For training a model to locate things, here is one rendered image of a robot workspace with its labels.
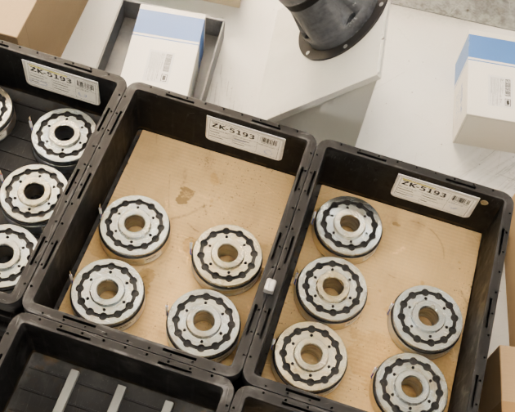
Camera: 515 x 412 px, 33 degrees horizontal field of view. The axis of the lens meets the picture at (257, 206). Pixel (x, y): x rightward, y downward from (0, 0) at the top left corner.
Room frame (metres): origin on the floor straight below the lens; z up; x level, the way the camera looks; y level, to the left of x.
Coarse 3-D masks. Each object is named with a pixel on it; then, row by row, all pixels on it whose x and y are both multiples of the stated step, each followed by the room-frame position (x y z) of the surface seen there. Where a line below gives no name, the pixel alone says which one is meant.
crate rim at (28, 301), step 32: (128, 96) 0.77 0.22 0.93; (160, 96) 0.78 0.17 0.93; (288, 128) 0.76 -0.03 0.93; (96, 160) 0.65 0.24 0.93; (64, 224) 0.54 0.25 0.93; (288, 224) 0.60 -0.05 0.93; (32, 288) 0.44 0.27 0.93; (64, 320) 0.41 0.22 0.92; (256, 320) 0.45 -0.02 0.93; (160, 352) 0.38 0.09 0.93
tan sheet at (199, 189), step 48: (144, 144) 0.75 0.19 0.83; (144, 192) 0.67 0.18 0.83; (192, 192) 0.68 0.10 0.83; (240, 192) 0.70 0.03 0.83; (288, 192) 0.71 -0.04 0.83; (96, 240) 0.57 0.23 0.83; (192, 240) 0.60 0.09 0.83; (192, 288) 0.52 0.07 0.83; (144, 336) 0.44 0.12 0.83; (240, 336) 0.46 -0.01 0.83
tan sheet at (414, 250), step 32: (320, 192) 0.72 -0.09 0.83; (384, 224) 0.69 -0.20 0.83; (416, 224) 0.69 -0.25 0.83; (448, 224) 0.70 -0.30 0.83; (320, 256) 0.61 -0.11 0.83; (384, 256) 0.63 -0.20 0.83; (416, 256) 0.64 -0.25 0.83; (448, 256) 0.65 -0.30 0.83; (384, 288) 0.58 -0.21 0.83; (448, 288) 0.59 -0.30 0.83; (288, 320) 0.50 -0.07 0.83; (384, 320) 0.52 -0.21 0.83; (352, 352) 0.47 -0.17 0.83; (384, 352) 0.48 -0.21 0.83; (448, 352) 0.49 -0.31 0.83; (352, 384) 0.42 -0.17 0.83; (448, 384) 0.44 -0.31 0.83
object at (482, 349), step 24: (336, 144) 0.75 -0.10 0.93; (312, 168) 0.70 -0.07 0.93; (408, 168) 0.73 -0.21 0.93; (480, 192) 0.71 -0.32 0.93; (504, 192) 0.71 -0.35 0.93; (504, 216) 0.67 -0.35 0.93; (288, 240) 0.57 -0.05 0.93; (504, 240) 0.63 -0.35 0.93; (288, 264) 0.54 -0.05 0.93; (264, 312) 0.47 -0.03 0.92; (264, 336) 0.43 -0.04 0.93; (480, 336) 0.48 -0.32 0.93; (480, 360) 0.45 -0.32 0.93; (264, 384) 0.36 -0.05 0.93; (480, 384) 0.41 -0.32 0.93; (336, 408) 0.35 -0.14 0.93
